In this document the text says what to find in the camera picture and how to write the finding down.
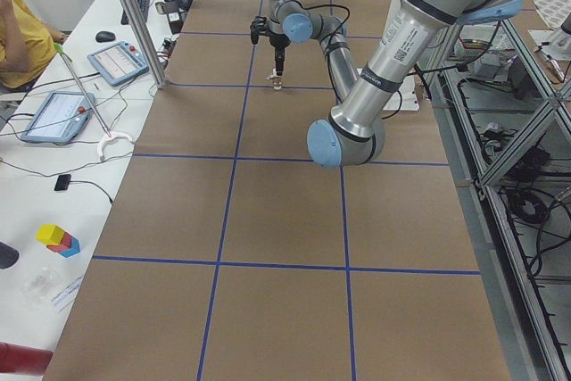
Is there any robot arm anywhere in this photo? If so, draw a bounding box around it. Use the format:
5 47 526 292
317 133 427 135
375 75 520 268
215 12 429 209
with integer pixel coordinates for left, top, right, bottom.
250 0 523 168

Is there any blue wooden block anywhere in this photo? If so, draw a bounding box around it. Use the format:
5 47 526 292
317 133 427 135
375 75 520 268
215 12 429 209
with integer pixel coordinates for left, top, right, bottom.
58 237 80 258

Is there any small black box device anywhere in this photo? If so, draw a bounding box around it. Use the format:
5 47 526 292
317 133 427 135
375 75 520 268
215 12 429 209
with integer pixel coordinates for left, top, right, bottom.
54 174 71 192

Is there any blue teach pendant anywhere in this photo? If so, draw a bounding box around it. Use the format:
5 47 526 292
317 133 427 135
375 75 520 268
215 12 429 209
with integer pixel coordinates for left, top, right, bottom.
21 91 95 144
87 41 149 87

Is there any white PPR valve fitting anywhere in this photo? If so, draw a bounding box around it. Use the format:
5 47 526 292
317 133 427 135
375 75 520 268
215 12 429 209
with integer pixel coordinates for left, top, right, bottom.
266 69 283 91

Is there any red cylinder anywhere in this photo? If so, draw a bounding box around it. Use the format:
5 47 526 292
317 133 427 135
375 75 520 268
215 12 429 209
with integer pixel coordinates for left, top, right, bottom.
1 342 54 376

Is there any aluminium frame post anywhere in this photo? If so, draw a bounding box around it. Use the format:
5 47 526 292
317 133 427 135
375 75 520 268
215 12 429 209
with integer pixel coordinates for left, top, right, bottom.
120 0 166 89

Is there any red wooden block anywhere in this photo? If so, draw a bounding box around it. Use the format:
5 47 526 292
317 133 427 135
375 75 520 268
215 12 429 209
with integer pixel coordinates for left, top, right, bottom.
46 233 72 253

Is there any black computer mouse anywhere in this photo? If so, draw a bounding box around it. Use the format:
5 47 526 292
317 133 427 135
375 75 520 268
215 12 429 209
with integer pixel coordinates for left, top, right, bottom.
95 30 116 43

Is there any yellow wooden block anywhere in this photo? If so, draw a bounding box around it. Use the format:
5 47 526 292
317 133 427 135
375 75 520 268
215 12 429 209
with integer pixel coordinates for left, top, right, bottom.
36 224 65 245

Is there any far blue teach pendant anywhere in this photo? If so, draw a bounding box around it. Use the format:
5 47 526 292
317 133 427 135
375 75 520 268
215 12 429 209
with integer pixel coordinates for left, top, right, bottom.
87 41 149 87

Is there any reach grabber stick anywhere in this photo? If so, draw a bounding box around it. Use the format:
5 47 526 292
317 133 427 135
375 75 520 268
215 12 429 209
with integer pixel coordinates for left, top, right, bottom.
54 43 135 161

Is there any black keyboard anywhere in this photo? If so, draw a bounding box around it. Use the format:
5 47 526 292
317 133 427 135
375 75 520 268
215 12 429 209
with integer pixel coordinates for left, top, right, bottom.
120 0 153 26

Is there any near blue teach pendant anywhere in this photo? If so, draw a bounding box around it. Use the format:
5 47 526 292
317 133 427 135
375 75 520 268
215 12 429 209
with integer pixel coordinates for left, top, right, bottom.
21 91 95 144

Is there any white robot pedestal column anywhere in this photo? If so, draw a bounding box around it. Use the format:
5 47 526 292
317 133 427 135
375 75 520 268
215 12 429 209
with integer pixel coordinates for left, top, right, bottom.
383 76 420 112

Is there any person in yellow shirt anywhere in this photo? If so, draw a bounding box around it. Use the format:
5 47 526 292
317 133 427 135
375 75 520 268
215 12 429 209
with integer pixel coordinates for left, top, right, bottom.
1 0 69 91

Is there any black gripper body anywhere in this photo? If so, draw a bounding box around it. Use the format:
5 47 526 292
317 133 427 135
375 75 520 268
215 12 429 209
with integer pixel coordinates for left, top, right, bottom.
249 16 291 48

